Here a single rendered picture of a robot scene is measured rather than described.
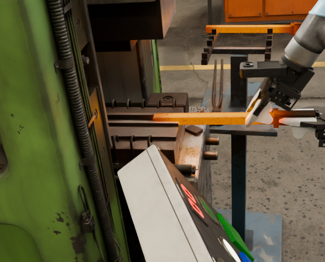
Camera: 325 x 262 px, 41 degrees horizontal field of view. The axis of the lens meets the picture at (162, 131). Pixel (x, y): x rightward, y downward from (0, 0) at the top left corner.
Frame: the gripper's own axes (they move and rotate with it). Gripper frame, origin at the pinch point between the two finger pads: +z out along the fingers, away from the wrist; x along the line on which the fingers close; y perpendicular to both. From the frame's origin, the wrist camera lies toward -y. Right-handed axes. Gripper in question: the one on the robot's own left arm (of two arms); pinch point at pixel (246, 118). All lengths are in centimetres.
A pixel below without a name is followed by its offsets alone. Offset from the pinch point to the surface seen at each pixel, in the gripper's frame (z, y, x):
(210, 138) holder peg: 15.6, -3.2, 8.2
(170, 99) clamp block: 13.4, -18.7, 15.5
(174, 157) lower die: 12.9, -13.2, -11.8
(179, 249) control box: -12, -17, -64
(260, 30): -4, 4, 62
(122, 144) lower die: 17.4, -26.5, -10.1
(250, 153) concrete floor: 86, 53, 127
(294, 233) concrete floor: 76, 70, 59
